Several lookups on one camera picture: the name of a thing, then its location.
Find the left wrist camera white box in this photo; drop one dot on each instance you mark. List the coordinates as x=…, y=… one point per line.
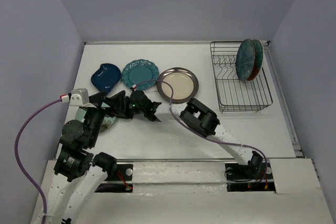
x=79, y=97

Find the red teal floral plate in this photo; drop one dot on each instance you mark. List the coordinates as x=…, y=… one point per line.
x=259, y=57

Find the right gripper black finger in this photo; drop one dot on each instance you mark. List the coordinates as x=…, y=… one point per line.
x=128, y=105
x=124, y=114

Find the pale green flower plate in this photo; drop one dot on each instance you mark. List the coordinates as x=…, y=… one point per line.
x=107, y=122

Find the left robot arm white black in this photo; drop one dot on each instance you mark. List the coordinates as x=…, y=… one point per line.
x=77, y=173

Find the dark blue curved dish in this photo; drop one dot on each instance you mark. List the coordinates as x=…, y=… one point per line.
x=106, y=77

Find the teal scalloped plate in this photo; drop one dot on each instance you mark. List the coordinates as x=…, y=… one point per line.
x=141, y=73

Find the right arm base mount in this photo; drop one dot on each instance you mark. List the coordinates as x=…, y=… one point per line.
x=238, y=181

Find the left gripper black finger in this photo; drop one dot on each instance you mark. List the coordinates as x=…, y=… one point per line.
x=116, y=104
x=98, y=100

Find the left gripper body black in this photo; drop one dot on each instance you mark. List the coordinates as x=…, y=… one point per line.
x=94, y=116

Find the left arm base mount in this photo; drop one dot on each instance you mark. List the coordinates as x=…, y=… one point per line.
x=119, y=182

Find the dark wire dish rack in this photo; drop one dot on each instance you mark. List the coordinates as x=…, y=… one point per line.
x=235, y=95

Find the blue plate white blossoms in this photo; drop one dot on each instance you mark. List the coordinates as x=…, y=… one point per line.
x=245, y=59

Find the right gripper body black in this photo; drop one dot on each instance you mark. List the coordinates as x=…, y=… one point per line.
x=139, y=110

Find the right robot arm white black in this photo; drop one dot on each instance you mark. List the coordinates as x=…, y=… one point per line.
x=195, y=117

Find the cream plate brown rim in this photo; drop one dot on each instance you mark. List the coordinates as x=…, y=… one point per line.
x=184, y=83

